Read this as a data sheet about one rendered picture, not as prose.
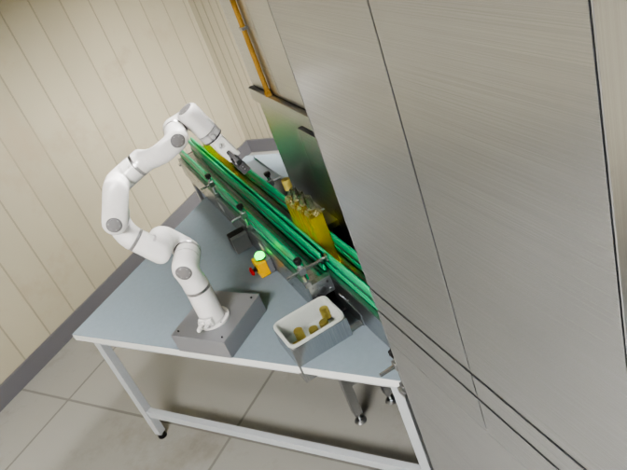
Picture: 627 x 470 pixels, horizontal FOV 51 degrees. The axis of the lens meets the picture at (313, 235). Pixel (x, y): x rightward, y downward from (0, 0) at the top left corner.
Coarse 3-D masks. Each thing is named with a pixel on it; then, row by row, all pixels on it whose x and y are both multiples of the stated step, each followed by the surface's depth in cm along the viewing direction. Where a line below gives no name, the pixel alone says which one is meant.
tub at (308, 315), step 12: (312, 300) 239; (324, 300) 239; (300, 312) 238; (312, 312) 240; (336, 312) 232; (276, 324) 235; (288, 324) 237; (300, 324) 239; (312, 324) 240; (288, 336) 238; (312, 336) 223
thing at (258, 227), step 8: (184, 152) 368; (192, 160) 354; (200, 168) 342; (216, 184) 319; (224, 192) 311; (232, 200) 301; (248, 216) 285; (256, 224) 278; (264, 232) 271; (272, 240) 262; (280, 248) 258; (288, 256) 253; (296, 256) 243
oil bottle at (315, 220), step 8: (312, 216) 241; (320, 216) 243; (312, 224) 243; (320, 224) 244; (312, 232) 248; (320, 232) 245; (328, 232) 247; (320, 240) 246; (328, 240) 248; (328, 248) 250
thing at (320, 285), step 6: (318, 276) 242; (324, 276) 241; (312, 282) 241; (318, 282) 240; (324, 282) 241; (330, 282) 242; (312, 288) 240; (318, 288) 241; (324, 288) 241; (330, 288) 243; (312, 294) 241; (318, 294) 242; (324, 294) 243
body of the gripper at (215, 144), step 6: (216, 138) 220; (222, 138) 220; (210, 144) 221; (216, 144) 220; (222, 144) 222; (228, 144) 221; (216, 150) 222; (222, 150) 221; (234, 150) 223; (222, 156) 224; (228, 156) 223
